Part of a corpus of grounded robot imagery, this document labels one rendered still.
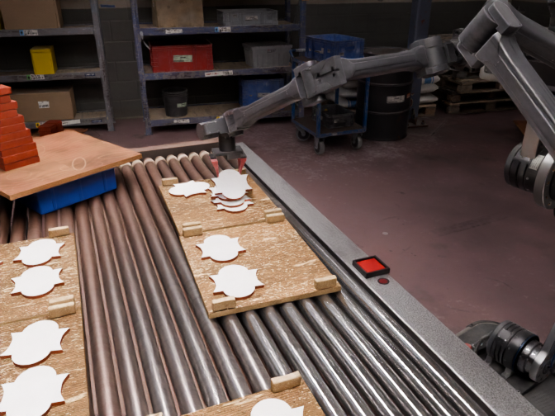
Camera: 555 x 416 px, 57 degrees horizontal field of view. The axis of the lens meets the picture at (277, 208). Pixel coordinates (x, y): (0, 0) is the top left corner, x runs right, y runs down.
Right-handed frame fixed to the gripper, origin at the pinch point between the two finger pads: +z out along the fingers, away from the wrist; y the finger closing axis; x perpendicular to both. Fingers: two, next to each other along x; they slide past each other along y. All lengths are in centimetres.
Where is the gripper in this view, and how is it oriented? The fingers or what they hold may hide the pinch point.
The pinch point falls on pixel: (229, 173)
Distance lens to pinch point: 181.6
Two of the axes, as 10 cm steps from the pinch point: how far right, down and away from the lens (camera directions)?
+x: -2.7, -4.1, 8.7
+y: 9.6, -1.3, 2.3
